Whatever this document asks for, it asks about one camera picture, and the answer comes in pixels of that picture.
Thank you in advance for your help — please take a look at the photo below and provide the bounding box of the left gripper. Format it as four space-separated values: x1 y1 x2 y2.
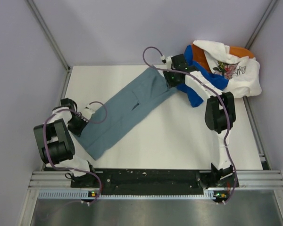
67 114 89 137

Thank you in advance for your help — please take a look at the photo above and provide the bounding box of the grey-blue t shirt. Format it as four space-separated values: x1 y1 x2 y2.
77 68 177 160

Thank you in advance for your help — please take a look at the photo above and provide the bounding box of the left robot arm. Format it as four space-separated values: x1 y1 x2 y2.
33 98 98 187

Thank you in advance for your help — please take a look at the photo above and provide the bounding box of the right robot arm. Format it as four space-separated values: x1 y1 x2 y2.
160 54 236 188

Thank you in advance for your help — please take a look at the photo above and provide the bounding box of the royal blue t shirt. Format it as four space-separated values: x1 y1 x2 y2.
176 45 229 107

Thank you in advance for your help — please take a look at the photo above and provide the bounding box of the orange basket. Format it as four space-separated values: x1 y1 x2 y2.
191 44 255 73

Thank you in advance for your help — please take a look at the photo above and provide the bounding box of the white printed t shirt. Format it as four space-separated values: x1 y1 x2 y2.
193 40 262 98

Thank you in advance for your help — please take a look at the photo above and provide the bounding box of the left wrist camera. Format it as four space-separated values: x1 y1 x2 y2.
82 107 95 119

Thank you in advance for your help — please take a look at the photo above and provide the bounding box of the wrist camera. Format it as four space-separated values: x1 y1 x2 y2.
82 107 95 119
160 55 173 70

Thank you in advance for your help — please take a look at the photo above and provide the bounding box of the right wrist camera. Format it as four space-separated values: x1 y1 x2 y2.
160 55 173 70

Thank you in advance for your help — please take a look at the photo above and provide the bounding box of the aluminium frame profile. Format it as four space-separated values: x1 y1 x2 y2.
29 170 283 190

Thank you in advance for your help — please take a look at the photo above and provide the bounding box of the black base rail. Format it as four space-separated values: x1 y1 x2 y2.
65 169 239 196

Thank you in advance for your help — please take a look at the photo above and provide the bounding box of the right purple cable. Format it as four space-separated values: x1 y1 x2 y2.
142 46 238 204

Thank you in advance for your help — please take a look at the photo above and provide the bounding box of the grey slotted cable duct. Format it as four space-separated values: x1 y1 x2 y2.
37 190 229 200

